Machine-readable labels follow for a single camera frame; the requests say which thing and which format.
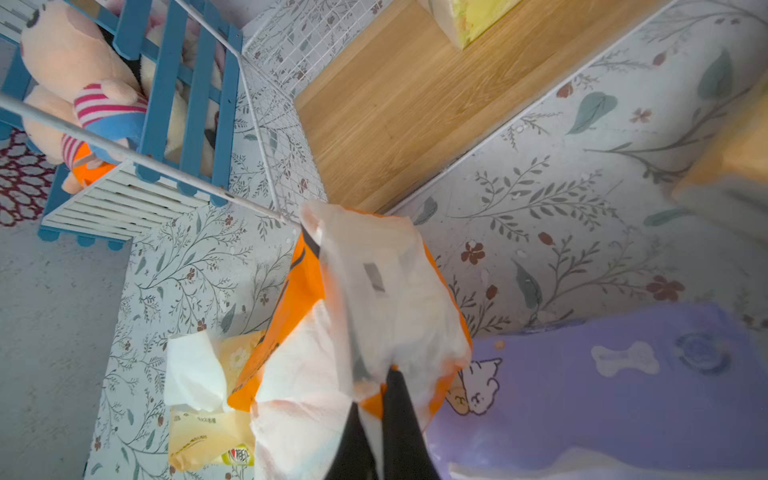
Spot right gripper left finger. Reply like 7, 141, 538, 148
325, 403, 378, 480

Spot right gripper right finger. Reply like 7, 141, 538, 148
382, 368, 439, 480

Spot orange tissue pack bottom shelf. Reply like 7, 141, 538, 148
228, 201, 472, 479

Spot purple tissue pack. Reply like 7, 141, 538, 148
426, 304, 767, 479

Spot yellow-green tissue pack bottom shelf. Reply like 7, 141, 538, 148
418, 0, 520, 50

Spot yellow tissue pack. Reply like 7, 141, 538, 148
672, 83, 767, 243

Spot floral patterned floor mat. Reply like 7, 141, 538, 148
82, 1, 767, 479

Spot plush doll orange shorts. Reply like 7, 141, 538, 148
22, 85, 115, 195

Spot blue white toy crib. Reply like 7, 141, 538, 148
1, 1, 243, 250

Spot plush doll blue shorts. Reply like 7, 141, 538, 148
20, 1, 147, 150

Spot white wire three-tier shelf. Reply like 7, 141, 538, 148
0, 0, 679, 226

